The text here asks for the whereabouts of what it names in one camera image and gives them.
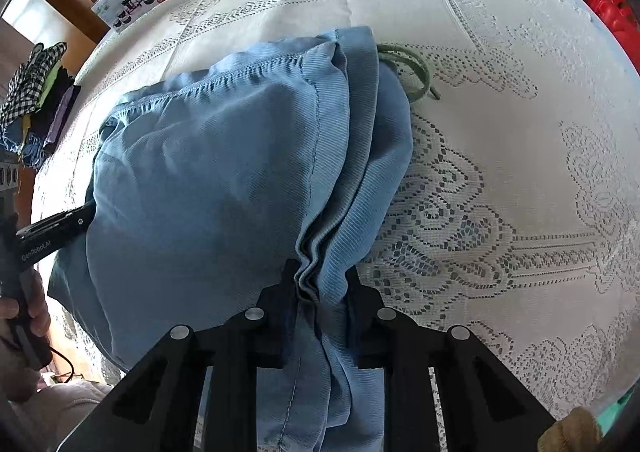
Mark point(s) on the person's left hand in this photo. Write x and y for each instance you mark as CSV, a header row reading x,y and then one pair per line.
x,y
38,310

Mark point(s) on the light blue trousers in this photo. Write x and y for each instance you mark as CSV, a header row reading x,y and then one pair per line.
x,y
207,183

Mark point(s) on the red plastic suitcase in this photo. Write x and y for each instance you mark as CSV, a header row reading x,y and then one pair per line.
x,y
619,19

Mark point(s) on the white lace tablecloth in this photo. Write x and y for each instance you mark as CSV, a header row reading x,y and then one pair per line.
x,y
520,214

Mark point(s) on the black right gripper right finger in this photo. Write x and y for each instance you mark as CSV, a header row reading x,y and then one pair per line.
x,y
443,390

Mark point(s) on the black white checkered clothes pile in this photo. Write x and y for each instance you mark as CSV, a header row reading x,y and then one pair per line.
x,y
37,103

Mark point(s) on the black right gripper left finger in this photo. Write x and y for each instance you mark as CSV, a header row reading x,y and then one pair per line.
x,y
197,386

